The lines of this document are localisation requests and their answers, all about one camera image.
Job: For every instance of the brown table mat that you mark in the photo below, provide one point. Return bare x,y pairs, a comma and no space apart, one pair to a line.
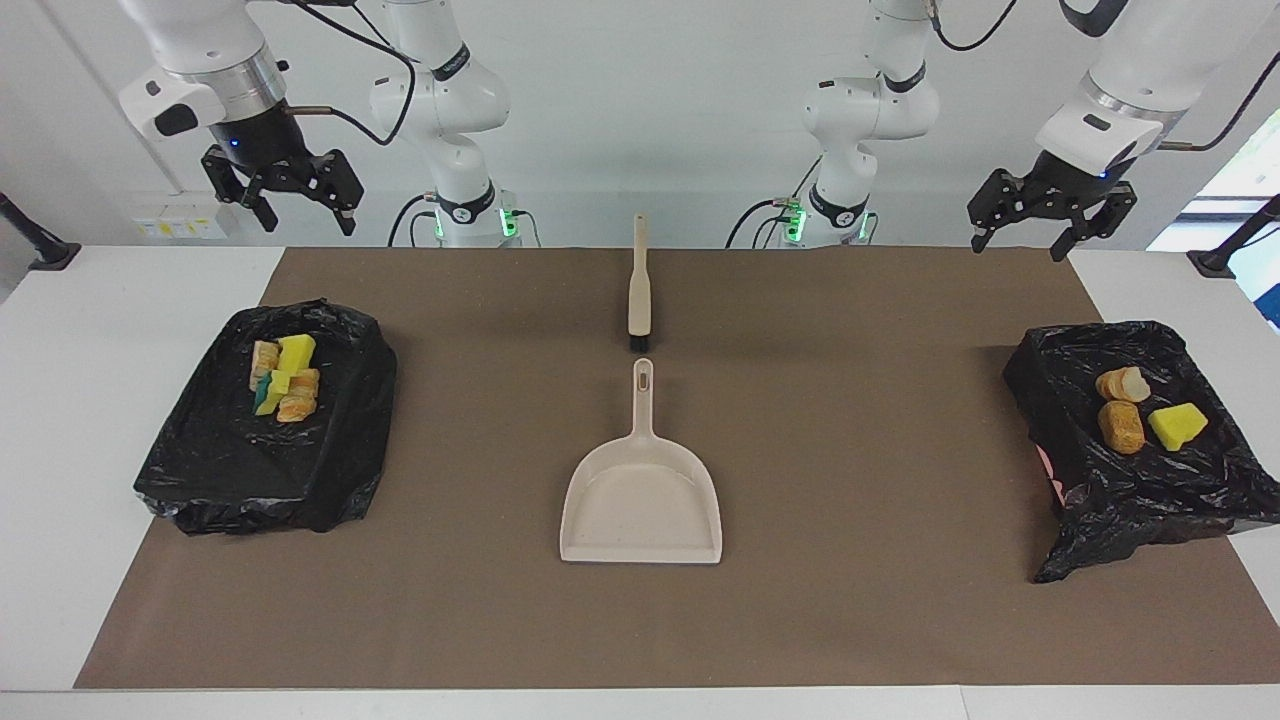
650,620

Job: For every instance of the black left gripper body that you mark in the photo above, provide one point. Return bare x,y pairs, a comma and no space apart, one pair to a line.
1065,175

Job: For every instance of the bright window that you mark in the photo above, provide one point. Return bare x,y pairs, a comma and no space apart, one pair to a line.
1240,190

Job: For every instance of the beige plastic dustpan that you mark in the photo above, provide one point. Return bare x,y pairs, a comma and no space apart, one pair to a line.
640,510

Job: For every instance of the white wall socket box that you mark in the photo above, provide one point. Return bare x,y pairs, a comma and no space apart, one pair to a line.
180,215

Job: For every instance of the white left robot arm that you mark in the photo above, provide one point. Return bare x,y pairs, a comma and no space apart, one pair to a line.
860,110

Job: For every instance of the large yellow sponge piece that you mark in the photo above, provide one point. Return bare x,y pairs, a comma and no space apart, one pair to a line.
1177,425

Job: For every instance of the beige hand brush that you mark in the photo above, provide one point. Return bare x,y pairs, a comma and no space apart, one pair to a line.
639,290

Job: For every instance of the yellow sponge wedge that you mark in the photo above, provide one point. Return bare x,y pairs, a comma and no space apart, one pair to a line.
296,352

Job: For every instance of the crusty bread chunk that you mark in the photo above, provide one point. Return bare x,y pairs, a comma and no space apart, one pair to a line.
264,363
300,396

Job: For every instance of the black bag lined pink bin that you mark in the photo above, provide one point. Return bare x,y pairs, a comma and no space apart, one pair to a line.
1140,500

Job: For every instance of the yellow sponge with green pad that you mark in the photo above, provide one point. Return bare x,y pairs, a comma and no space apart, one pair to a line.
268,392

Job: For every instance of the black clamp stand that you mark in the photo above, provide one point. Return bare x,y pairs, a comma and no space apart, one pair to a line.
1235,245
35,245

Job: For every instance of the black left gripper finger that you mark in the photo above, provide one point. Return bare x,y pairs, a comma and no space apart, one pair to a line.
990,205
1100,215

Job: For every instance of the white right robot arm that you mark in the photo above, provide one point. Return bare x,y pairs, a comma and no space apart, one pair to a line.
450,100

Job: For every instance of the toy croissant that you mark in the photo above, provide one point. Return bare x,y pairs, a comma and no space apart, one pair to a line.
1122,384

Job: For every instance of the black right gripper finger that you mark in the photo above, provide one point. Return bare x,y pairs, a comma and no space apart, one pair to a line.
345,190
245,190

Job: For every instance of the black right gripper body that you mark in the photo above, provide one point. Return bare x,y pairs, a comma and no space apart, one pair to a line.
268,148

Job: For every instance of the brown round bread roll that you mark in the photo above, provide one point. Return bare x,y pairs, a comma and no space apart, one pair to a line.
1122,427

